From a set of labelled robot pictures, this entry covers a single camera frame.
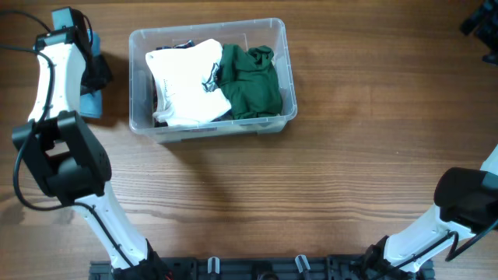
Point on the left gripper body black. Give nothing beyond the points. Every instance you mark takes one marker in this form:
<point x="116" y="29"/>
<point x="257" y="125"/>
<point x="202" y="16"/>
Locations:
<point x="99" y="75"/>

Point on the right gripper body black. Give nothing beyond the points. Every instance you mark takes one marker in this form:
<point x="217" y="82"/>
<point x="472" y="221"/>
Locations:
<point x="487" y="32"/>

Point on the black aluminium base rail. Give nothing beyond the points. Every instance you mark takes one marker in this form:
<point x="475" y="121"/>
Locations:
<point x="332" y="267"/>

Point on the blue towel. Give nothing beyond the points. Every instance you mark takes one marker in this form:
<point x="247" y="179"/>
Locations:
<point x="91" y="103"/>

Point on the clear plastic storage bin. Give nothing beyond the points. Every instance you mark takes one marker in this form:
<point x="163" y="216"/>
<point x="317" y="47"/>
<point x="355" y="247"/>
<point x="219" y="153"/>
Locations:
<point x="246" y="33"/>

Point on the green garment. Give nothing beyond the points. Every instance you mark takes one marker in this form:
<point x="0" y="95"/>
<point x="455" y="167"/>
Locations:
<point x="249" y="81"/>

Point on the white t-shirt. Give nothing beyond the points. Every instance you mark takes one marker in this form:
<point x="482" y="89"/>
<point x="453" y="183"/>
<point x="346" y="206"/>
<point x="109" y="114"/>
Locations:
<point x="186" y="88"/>

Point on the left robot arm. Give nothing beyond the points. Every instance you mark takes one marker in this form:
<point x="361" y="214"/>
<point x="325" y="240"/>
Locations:
<point x="65" y="158"/>

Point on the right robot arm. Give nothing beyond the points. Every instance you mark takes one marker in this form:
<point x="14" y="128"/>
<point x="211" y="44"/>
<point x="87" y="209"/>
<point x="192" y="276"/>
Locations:
<point x="464" y="210"/>

